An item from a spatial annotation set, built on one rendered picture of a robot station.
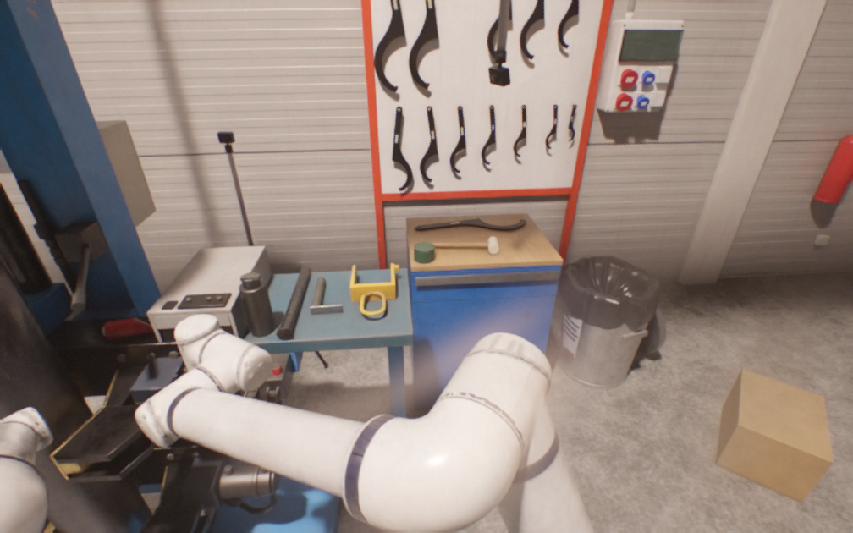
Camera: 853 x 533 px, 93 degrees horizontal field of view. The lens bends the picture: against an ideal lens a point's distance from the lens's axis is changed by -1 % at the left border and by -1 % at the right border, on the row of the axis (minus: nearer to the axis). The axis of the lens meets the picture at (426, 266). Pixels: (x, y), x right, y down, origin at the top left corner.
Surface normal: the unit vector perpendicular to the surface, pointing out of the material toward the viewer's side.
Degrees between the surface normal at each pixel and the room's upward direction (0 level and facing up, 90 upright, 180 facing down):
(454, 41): 90
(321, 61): 90
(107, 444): 0
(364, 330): 0
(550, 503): 72
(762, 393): 0
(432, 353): 90
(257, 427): 34
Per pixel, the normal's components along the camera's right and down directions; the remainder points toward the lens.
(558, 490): 0.49, 0.05
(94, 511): 0.74, 0.33
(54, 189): 0.08, 0.50
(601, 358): -0.25, 0.53
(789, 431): 0.00, -0.87
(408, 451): -0.27, -0.74
